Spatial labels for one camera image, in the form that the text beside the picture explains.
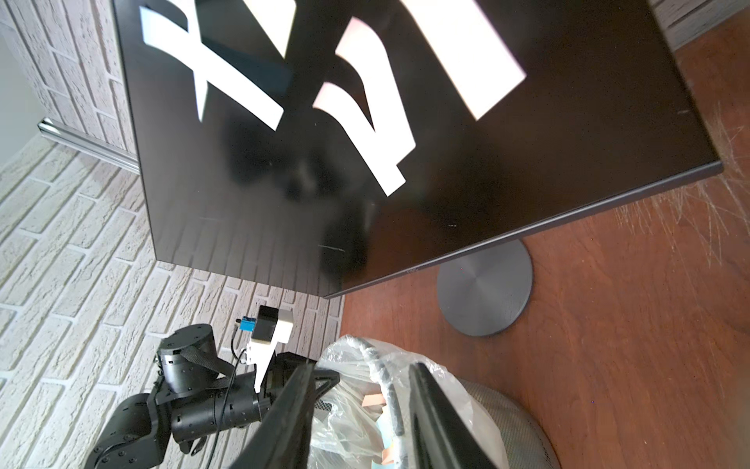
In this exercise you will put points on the pile of coloured sticky notes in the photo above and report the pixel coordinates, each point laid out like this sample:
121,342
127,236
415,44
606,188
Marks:
387,430

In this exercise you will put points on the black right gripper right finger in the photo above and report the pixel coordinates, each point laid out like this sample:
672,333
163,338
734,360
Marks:
439,437

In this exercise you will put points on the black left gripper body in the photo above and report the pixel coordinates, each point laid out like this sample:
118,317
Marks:
281,369

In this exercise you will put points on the black AOC monitor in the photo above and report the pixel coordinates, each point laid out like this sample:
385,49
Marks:
324,146

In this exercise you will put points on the clear plastic bin liner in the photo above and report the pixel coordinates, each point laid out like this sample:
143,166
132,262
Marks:
365,422

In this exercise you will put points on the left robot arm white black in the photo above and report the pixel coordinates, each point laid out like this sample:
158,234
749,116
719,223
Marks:
196,395

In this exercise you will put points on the mesh waste bin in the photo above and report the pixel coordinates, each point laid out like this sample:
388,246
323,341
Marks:
504,430

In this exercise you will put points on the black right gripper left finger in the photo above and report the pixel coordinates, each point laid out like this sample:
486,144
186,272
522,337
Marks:
283,438

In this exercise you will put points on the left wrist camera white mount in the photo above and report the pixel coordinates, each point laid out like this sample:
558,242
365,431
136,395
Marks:
270,328

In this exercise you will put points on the round grey monitor stand base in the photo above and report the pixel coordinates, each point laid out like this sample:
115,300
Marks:
484,293

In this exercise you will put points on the aluminium corner frame post left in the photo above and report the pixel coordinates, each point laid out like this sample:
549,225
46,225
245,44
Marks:
77,140

